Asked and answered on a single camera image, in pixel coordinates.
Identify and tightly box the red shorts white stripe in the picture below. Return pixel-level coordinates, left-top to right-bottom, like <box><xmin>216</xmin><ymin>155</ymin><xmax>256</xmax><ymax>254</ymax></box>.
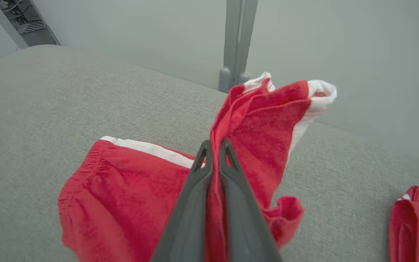
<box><xmin>57</xmin><ymin>72</ymin><xmax>337</xmax><ymax>262</ymax></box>

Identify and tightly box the grey fabric sofa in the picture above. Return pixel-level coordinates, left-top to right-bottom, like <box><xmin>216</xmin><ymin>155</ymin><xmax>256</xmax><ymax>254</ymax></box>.
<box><xmin>0</xmin><ymin>44</ymin><xmax>419</xmax><ymax>262</ymax></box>

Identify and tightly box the grey partition post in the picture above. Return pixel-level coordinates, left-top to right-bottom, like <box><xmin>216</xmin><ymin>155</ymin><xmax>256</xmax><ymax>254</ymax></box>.
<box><xmin>234</xmin><ymin>0</ymin><xmax>259</xmax><ymax>86</ymax></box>
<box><xmin>219</xmin><ymin>0</ymin><xmax>243</xmax><ymax>93</ymax></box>

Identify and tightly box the red jersey number 23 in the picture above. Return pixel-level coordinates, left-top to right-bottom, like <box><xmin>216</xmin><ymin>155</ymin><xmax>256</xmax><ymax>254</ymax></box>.
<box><xmin>389</xmin><ymin>186</ymin><xmax>419</xmax><ymax>262</ymax></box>

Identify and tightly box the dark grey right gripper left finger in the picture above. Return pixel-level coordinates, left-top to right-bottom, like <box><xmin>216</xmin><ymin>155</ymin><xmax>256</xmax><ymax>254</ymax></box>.
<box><xmin>151</xmin><ymin>140</ymin><xmax>214</xmax><ymax>262</ymax></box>

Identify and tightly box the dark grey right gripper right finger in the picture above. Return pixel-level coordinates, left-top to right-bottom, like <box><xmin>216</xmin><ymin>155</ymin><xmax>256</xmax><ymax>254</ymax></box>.
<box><xmin>219</xmin><ymin>138</ymin><xmax>283</xmax><ymax>262</ymax></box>

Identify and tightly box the grey equipment rack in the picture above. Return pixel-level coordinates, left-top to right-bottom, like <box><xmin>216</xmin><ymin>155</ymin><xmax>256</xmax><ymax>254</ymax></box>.
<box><xmin>0</xmin><ymin>0</ymin><xmax>61</xmax><ymax>49</ymax></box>

